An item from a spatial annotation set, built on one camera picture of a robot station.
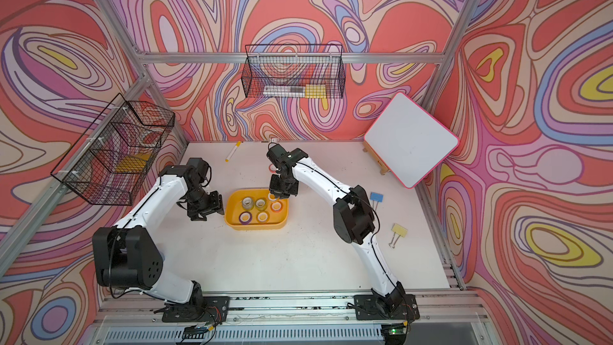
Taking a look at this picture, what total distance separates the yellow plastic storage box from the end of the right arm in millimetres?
88

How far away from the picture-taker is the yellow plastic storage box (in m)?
0.92

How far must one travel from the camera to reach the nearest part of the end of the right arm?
0.68 m
